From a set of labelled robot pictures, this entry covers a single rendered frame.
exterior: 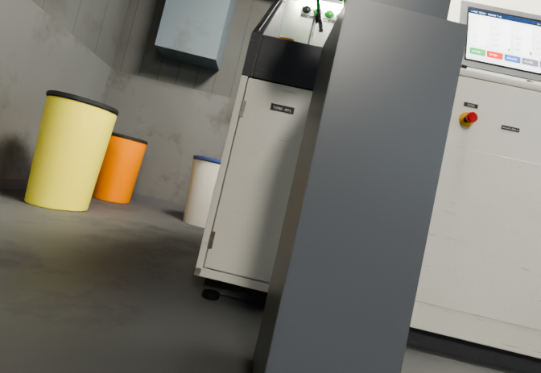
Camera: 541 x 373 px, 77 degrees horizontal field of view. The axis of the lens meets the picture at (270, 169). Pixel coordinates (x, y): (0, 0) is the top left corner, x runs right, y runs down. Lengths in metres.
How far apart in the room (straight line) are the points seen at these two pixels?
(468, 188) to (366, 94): 0.75
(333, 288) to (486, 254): 0.81
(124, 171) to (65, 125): 1.01
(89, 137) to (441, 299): 2.12
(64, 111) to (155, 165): 1.54
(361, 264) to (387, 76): 0.35
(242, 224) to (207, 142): 2.59
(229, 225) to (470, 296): 0.84
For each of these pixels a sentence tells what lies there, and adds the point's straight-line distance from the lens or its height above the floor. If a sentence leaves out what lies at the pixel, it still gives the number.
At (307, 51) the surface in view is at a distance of 1.29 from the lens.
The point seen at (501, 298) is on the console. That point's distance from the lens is 1.43.
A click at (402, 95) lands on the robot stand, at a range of 0.70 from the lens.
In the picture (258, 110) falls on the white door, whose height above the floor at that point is 0.68.
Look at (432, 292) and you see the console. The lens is 1.33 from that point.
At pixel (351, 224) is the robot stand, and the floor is 0.38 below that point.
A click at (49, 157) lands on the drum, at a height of 0.31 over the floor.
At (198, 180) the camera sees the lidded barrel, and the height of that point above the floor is 0.37.
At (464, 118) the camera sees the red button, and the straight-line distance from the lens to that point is 1.36.
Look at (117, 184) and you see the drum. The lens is 3.35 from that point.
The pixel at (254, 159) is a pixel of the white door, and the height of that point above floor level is 0.50.
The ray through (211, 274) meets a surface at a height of 0.09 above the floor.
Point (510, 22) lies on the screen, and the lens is 1.96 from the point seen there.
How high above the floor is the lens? 0.41
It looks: 4 degrees up
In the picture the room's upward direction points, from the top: 13 degrees clockwise
